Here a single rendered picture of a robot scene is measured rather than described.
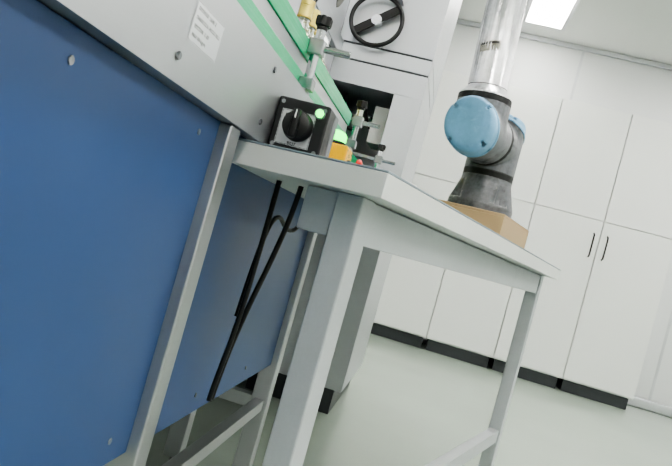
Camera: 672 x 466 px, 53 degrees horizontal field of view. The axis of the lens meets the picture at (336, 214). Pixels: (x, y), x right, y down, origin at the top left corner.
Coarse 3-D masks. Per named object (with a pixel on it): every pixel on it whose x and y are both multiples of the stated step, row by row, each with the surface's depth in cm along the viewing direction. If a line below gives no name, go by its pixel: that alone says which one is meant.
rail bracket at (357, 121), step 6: (360, 102) 173; (366, 102) 173; (360, 108) 173; (366, 108) 174; (360, 114) 173; (354, 120) 173; (360, 120) 173; (354, 126) 173; (360, 126) 173; (372, 126) 173; (378, 126) 173; (354, 132) 173; (354, 138) 173; (348, 144) 173; (354, 144) 172
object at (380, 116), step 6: (378, 108) 269; (384, 108) 269; (378, 114) 269; (384, 114) 268; (372, 120) 269; (378, 120) 269; (384, 120) 268; (384, 126) 268; (372, 132) 269; (378, 132) 268; (372, 138) 268; (378, 138) 268; (372, 144) 271; (378, 144) 268
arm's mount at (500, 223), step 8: (440, 200) 146; (456, 208) 145; (464, 208) 144; (472, 208) 143; (472, 216) 143; (480, 216) 142; (488, 216) 141; (496, 216) 141; (504, 216) 140; (488, 224) 141; (496, 224) 140; (504, 224) 142; (512, 224) 148; (496, 232) 140; (504, 232) 143; (512, 232) 150; (520, 232) 157; (528, 232) 165; (512, 240) 152; (520, 240) 159
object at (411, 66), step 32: (352, 0) 264; (384, 0) 262; (416, 0) 260; (448, 0) 258; (416, 32) 259; (448, 32) 295; (352, 64) 262; (384, 64) 260; (416, 64) 258; (352, 96) 284; (384, 96) 267; (416, 96) 257
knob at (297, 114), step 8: (288, 112) 97; (296, 112) 95; (304, 112) 98; (288, 120) 97; (296, 120) 95; (304, 120) 96; (288, 128) 97; (296, 128) 96; (304, 128) 96; (312, 128) 98; (288, 136) 97; (296, 136) 97; (304, 136) 97
